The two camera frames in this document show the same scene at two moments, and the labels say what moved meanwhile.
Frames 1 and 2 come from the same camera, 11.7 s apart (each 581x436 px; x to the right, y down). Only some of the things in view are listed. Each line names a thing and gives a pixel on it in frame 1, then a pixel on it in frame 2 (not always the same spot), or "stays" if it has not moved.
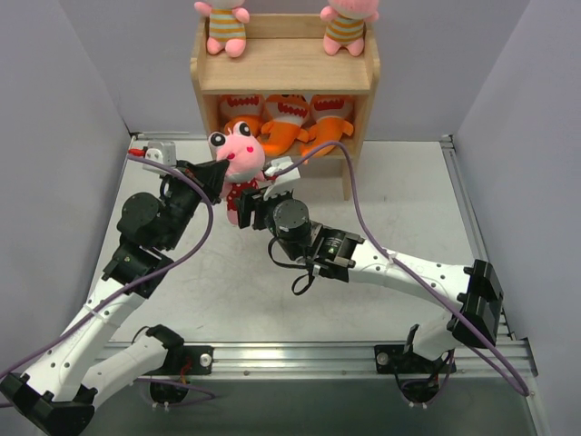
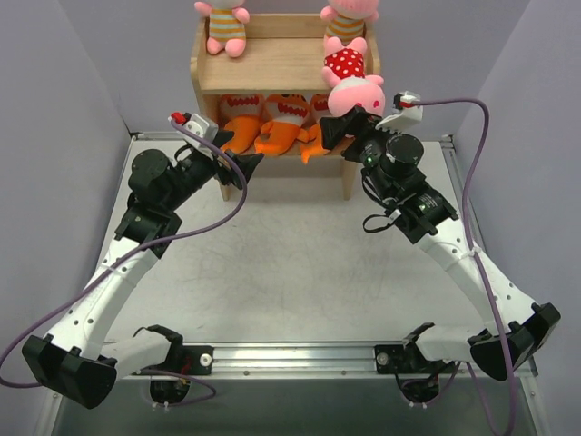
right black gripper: [253, 210] → [350, 134]
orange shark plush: [286, 113] stays
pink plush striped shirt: [227, 25] stays
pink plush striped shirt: [345, 28] stays
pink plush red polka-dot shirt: [246, 157] → [343, 70]
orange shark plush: [242, 107] stays
